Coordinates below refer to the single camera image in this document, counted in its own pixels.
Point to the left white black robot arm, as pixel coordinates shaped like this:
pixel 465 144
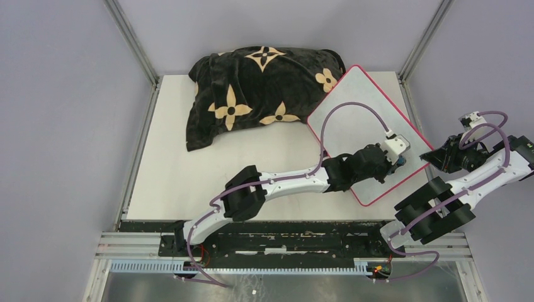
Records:
pixel 246 193

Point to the black floral plush blanket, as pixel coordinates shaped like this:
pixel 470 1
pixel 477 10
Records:
pixel 257 86

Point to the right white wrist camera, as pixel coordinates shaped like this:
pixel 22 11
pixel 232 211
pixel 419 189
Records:
pixel 471 120

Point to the aluminium frame post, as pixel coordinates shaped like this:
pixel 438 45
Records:
pixel 128 33
pixel 420 47

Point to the pink framed whiteboard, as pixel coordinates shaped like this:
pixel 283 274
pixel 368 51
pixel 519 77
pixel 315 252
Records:
pixel 357 112

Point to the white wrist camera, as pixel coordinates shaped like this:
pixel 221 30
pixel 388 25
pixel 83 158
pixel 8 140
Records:
pixel 395 146
pixel 471 120

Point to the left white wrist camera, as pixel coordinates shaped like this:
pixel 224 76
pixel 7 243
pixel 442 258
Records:
pixel 395 146

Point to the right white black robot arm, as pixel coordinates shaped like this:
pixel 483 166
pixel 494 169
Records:
pixel 440 207

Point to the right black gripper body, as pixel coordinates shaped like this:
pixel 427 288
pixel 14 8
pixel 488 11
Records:
pixel 456 158

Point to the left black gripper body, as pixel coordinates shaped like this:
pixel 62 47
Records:
pixel 380 170

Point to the right aluminium frame post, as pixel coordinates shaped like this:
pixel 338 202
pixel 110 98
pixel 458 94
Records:
pixel 420 47

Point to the left aluminium frame post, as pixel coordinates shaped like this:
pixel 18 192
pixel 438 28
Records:
pixel 128 33

